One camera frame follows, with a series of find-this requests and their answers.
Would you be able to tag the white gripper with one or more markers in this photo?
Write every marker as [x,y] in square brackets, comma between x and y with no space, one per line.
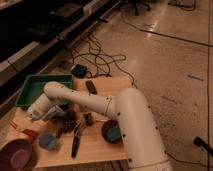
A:
[54,111]

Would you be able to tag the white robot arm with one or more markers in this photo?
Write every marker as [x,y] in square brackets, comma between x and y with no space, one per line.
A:
[141,138]

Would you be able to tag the blue plastic cup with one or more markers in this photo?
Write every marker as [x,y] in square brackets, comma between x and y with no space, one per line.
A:
[47,141]

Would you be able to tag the red yellow pepper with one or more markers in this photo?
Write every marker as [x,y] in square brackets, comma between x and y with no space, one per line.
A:
[30,133]

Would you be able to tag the brown toy clump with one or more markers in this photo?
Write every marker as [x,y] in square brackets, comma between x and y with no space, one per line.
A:
[67,123]

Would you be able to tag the green plastic tray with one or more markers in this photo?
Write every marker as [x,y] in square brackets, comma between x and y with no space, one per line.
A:
[34,84]

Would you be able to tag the wooden board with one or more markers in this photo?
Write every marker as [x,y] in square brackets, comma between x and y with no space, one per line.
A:
[93,148]

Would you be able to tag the black rectangular remote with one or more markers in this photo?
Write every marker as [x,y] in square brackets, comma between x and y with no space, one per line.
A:
[90,87]

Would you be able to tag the black power adapter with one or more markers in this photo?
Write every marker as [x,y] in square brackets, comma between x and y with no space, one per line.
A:
[79,70]

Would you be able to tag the purple plastic bowl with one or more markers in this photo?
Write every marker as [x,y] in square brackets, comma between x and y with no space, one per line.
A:
[15,155]

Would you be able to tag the dark round bowl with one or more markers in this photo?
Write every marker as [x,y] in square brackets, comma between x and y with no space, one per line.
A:
[111,131]

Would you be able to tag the black office chair base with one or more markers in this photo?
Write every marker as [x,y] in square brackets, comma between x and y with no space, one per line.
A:
[134,4]

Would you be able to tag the black object at right edge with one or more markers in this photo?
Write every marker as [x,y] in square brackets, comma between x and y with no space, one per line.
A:
[200,142]

